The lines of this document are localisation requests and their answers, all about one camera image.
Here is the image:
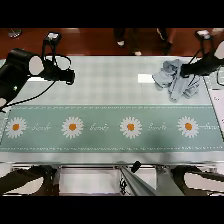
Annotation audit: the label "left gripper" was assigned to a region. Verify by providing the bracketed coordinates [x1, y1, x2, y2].
[49, 65, 76, 86]

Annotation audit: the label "light blue shirt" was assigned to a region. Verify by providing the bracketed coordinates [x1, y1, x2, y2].
[152, 59, 202, 102]

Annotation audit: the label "person's legs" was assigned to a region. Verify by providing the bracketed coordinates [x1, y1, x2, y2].
[113, 27, 144, 57]
[156, 27, 177, 56]

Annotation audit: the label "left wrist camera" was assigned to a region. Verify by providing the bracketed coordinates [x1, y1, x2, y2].
[41, 31, 62, 58]

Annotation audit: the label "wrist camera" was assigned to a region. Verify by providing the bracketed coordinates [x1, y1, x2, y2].
[195, 29, 214, 54]
[41, 31, 62, 58]

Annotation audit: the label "silver frame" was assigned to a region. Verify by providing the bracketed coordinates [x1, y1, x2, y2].
[0, 161, 224, 197]

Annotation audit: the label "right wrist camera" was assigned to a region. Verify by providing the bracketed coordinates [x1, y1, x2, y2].
[195, 29, 214, 54]

